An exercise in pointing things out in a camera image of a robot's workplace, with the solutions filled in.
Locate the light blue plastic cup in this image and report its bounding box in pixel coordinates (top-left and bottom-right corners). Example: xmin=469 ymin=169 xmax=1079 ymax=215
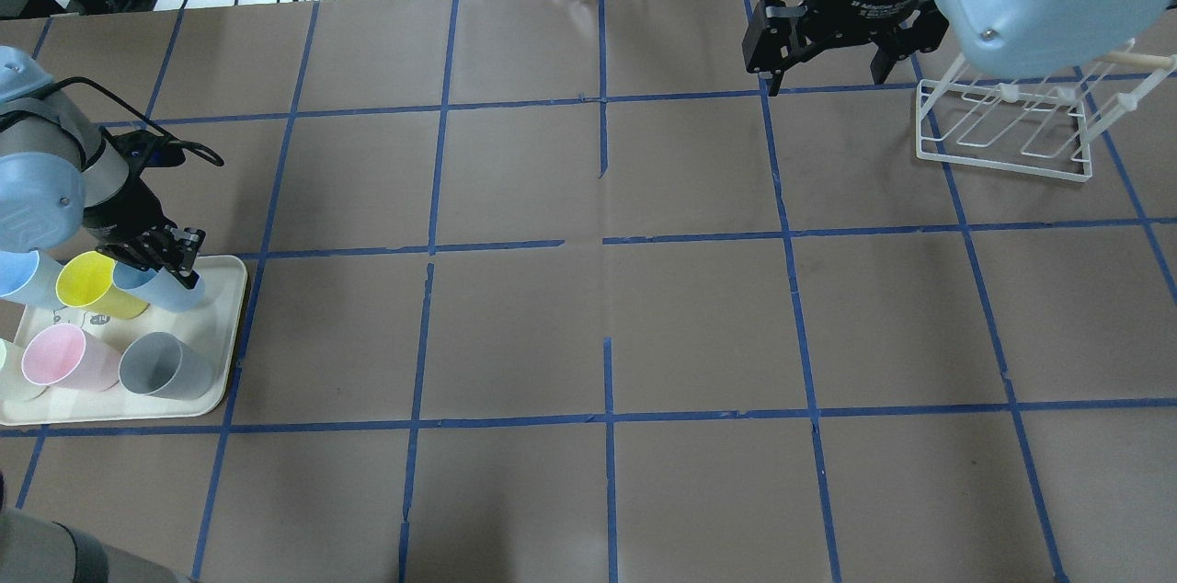
xmin=112 ymin=263 xmax=206 ymax=314

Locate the beige plastic tray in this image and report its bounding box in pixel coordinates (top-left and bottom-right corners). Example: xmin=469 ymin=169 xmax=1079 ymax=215
xmin=1 ymin=256 xmax=251 ymax=428

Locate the pink plastic cup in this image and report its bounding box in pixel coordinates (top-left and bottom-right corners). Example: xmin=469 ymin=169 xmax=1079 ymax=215
xmin=21 ymin=323 xmax=121 ymax=392

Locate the blue plastic cup on tray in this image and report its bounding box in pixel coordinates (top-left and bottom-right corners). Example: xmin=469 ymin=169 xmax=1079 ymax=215
xmin=1 ymin=249 xmax=64 ymax=311

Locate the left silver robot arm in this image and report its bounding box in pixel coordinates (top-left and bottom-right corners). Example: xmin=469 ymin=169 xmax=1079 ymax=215
xmin=1 ymin=46 xmax=224 ymax=289

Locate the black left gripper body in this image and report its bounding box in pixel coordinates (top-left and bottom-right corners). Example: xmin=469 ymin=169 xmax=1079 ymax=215
xmin=84 ymin=177 xmax=177 ymax=245

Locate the yellow plastic cup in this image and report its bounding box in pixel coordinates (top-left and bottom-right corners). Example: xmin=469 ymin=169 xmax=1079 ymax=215
xmin=54 ymin=251 xmax=149 ymax=320

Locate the cream white plastic cup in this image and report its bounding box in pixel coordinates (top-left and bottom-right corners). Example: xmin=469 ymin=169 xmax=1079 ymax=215
xmin=0 ymin=339 xmax=46 ymax=402

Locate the grey plastic cup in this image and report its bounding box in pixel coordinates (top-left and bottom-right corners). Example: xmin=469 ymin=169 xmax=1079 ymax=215
xmin=119 ymin=332 xmax=215 ymax=400

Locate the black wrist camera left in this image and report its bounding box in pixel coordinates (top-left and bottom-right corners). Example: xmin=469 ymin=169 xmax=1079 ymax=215
xmin=107 ymin=130 xmax=186 ymax=177

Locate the white wire cup rack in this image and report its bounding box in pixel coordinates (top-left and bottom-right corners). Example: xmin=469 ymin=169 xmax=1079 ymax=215
xmin=915 ymin=40 xmax=1176 ymax=183

